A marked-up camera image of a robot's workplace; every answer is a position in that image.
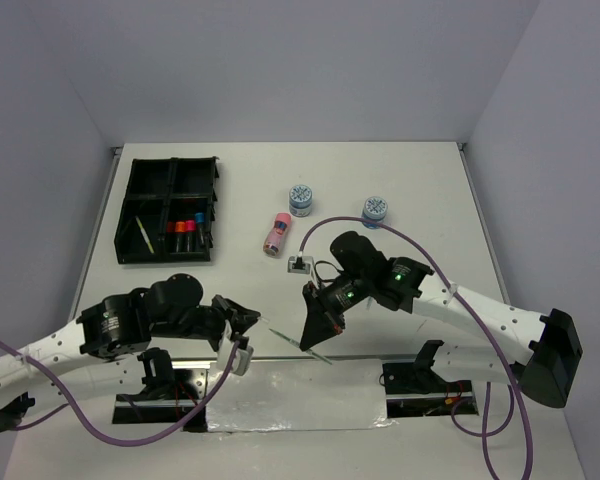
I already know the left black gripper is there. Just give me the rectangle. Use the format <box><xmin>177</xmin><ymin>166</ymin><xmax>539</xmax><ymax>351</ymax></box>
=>
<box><xmin>152</xmin><ymin>294</ymin><xmax>260</xmax><ymax>348</ymax></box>

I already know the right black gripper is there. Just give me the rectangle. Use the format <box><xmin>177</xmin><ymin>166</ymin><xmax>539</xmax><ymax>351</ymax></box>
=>
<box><xmin>300</xmin><ymin>270</ymin><xmax>370</xmax><ymax>349</ymax></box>

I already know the green pen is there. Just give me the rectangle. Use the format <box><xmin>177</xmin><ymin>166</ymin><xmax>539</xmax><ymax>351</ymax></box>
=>
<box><xmin>268</xmin><ymin>328</ymin><xmax>334</xmax><ymax>366</ymax></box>

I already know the pink highlighter marker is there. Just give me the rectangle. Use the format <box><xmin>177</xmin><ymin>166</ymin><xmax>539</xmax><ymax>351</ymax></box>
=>
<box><xmin>185</xmin><ymin>230</ymin><xmax>196</xmax><ymax>253</ymax></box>

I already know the orange highlighter marker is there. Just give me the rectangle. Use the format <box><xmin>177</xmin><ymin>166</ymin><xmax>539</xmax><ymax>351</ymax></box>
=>
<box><xmin>174</xmin><ymin>231</ymin><xmax>185</xmax><ymax>253</ymax></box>

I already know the yellow pen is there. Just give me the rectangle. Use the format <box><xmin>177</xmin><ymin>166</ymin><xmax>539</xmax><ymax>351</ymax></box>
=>
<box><xmin>135</xmin><ymin>215</ymin><xmax>155</xmax><ymax>255</ymax></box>

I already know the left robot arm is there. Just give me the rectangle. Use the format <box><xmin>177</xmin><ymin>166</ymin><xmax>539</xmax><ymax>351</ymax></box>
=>
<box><xmin>0</xmin><ymin>274</ymin><xmax>261</xmax><ymax>444</ymax></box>

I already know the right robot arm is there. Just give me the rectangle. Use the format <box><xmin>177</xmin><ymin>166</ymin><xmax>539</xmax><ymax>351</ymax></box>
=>
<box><xmin>300</xmin><ymin>231</ymin><xmax>583</xmax><ymax>408</ymax></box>

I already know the pink-capped clear tube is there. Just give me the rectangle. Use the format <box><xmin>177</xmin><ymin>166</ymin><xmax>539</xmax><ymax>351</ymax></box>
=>
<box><xmin>263</xmin><ymin>213</ymin><xmax>292</xmax><ymax>257</ymax></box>

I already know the black four-compartment organizer tray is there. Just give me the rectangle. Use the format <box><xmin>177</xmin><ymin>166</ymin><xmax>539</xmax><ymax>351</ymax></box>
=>
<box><xmin>114</xmin><ymin>156</ymin><xmax>220</xmax><ymax>265</ymax></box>

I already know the blue-lidded jar left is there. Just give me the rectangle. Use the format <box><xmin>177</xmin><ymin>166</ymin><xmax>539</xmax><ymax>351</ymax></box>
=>
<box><xmin>288</xmin><ymin>184</ymin><xmax>313</xmax><ymax>218</ymax></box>

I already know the blue-lidded jar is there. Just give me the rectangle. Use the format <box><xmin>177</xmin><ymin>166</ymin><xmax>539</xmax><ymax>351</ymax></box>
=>
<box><xmin>288</xmin><ymin>184</ymin><xmax>313</xmax><ymax>218</ymax></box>
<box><xmin>361</xmin><ymin>196</ymin><xmax>388</xmax><ymax>229</ymax></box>

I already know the blue-lidded jar right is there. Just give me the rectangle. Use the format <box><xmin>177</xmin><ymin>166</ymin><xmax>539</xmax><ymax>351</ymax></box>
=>
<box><xmin>361</xmin><ymin>196</ymin><xmax>388</xmax><ymax>229</ymax></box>

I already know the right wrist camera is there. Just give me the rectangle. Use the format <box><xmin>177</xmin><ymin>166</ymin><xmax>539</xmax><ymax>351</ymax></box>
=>
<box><xmin>287</xmin><ymin>256</ymin><xmax>313</xmax><ymax>275</ymax></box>

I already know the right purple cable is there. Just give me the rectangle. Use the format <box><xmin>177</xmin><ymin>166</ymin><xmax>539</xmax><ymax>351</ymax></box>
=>
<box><xmin>297</xmin><ymin>216</ymin><xmax>534</xmax><ymax>480</ymax></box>

